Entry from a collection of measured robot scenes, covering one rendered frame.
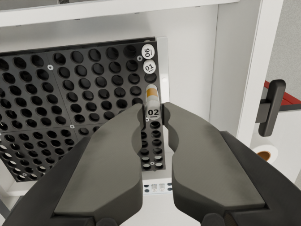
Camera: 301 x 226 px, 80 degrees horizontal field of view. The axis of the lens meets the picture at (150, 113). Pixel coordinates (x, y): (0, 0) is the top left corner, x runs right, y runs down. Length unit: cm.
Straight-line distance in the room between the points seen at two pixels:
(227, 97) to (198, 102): 7
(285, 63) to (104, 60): 129
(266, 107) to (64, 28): 26
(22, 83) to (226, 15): 23
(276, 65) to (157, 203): 110
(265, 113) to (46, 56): 24
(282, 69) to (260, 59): 123
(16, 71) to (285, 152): 55
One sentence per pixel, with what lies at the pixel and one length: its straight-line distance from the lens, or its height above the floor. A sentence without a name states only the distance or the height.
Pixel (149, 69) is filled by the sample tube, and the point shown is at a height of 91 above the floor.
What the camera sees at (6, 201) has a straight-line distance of 40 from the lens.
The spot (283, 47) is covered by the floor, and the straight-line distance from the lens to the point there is 137.
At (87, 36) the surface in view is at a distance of 26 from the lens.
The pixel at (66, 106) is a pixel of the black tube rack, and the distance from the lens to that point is 23.
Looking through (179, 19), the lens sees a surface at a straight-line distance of 26.
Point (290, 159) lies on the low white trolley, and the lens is 59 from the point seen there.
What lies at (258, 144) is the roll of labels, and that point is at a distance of 45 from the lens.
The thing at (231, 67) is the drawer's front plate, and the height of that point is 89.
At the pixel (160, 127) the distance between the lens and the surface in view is 23.
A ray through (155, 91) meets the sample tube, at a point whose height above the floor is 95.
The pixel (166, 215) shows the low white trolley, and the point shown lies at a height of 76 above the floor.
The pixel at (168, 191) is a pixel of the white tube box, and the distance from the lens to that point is 49.
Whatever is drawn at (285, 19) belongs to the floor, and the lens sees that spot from 133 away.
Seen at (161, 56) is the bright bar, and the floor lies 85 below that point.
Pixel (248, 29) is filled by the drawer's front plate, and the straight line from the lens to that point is 20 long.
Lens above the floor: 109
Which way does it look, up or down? 60 degrees down
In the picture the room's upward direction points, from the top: 177 degrees clockwise
